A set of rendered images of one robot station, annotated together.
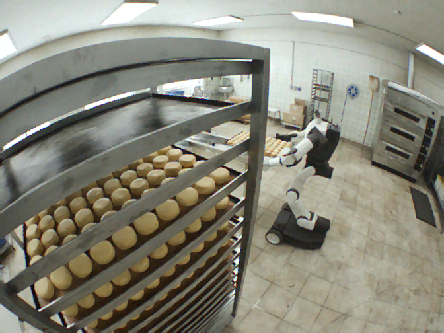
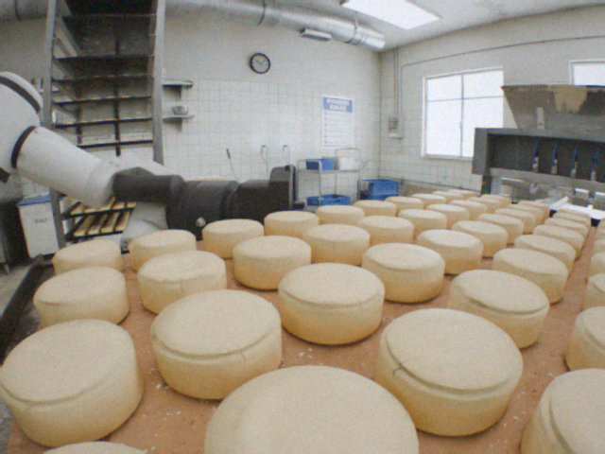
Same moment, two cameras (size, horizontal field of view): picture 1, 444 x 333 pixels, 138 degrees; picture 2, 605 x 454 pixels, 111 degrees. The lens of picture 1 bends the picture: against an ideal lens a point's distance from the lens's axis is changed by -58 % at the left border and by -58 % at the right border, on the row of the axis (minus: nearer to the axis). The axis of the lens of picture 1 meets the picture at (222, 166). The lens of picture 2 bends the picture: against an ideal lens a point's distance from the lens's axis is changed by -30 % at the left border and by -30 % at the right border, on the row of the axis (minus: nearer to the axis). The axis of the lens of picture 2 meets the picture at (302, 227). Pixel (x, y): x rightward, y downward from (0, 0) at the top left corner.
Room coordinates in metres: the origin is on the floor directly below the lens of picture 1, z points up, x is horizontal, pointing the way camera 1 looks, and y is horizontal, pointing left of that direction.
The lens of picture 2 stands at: (1.67, -0.61, 1.08)
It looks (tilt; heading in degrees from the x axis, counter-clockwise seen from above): 15 degrees down; 111
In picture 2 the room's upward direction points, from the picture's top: straight up
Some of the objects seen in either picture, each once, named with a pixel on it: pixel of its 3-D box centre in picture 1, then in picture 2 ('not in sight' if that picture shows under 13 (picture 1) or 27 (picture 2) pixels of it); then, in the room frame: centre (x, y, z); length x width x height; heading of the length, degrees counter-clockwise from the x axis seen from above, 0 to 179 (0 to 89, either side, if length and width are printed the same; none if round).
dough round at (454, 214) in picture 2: not in sight; (447, 217); (1.72, -0.26, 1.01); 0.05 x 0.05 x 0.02
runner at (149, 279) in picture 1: (161, 264); (71, 94); (0.21, 0.13, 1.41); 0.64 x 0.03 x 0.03; 140
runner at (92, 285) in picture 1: (150, 240); (71, 76); (0.21, 0.13, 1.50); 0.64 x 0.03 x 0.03; 140
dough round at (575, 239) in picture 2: not in sight; (556, 241); (1.82, -0.33, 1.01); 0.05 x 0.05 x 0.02
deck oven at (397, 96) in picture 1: (404, 131); not in sight; (2.83, -4.23, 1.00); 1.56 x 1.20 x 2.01; 51
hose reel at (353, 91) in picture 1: (351, 104); not in sight; (4.26, -3.36, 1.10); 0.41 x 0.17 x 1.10; 51
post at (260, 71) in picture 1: (241, 273); (54, 193); (0.43, -0.08, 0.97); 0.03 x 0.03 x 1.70; 50
